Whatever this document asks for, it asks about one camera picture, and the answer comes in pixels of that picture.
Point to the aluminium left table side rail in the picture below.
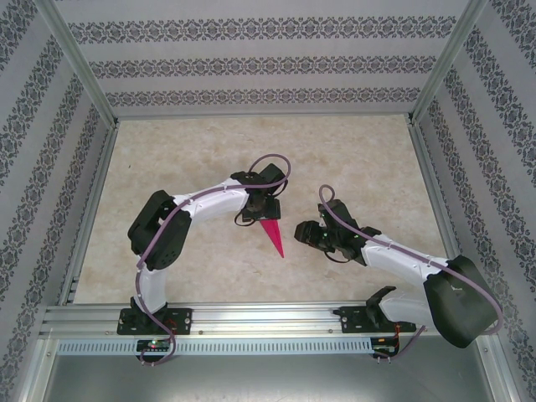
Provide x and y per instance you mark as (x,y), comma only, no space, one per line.
(90,218)

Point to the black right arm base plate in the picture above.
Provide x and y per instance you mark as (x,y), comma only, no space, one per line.
(349,320)

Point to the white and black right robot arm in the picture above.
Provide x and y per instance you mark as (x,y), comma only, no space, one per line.
(398,261)

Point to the aluminium frame post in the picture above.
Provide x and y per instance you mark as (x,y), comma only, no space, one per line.
(79,63)
(450,63)

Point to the pink square paper sheet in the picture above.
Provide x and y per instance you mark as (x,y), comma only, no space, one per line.
(274,238)

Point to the long aluminium mounting rail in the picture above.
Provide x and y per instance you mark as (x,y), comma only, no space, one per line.
(268,318)

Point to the aluminium left frame post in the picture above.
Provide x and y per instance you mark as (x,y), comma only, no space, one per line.
(79,63)

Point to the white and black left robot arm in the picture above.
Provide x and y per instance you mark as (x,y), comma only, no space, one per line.
(213,201)

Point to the aluminium table side rail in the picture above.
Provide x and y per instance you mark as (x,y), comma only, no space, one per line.
(439,209)
(90,218)

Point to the aluminium right frame post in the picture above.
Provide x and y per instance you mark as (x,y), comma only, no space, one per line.
(450,63)

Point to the grey sheet metal tray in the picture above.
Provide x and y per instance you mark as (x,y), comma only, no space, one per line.
(268,381)

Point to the circuit board with green light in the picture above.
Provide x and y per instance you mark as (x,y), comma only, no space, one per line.
(153,345)

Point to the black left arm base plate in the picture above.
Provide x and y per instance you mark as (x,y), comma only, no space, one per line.
(182,320)

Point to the aluminium right table side rail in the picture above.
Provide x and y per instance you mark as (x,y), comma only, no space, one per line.
(439,209)

